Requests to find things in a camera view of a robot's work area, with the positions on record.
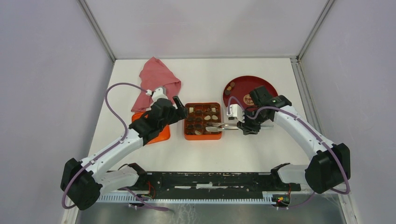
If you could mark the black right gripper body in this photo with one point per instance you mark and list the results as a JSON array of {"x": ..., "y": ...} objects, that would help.
[{"x": 251, "y": 124}]

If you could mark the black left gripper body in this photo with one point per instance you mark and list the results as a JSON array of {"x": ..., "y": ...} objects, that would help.
[{"x": 171, "y": 118}]

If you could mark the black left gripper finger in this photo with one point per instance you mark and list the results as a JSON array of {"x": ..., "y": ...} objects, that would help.
[
  {"x": 180, "y": 108},
  {"x": 181, "y": 114}
]

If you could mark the orange chocolate box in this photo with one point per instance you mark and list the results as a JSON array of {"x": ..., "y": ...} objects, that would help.
[{"x": 195, "y": 121}]

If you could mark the silver white-handled tongs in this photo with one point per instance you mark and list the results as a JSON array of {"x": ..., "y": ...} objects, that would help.
[{"x": 219, "y": 127}]

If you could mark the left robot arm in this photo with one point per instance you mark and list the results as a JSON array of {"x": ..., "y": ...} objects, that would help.
[{"x": 85, "y": 181}]

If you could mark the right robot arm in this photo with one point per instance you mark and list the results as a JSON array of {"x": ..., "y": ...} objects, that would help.
[{"x": 329, "y": 163}]

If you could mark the pink cloth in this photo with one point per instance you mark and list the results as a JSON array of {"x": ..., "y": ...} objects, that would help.
[{"x": 153, "y": 75}]

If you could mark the red round plate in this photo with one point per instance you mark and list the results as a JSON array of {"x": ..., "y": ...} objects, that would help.
[{"x": 241, "y": 87}]

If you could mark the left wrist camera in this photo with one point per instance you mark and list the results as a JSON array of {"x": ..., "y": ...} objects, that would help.
[{"x": 157, "y": 93}]

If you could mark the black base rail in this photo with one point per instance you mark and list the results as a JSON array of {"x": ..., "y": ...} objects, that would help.
[{"x": 210, "y": 185}]

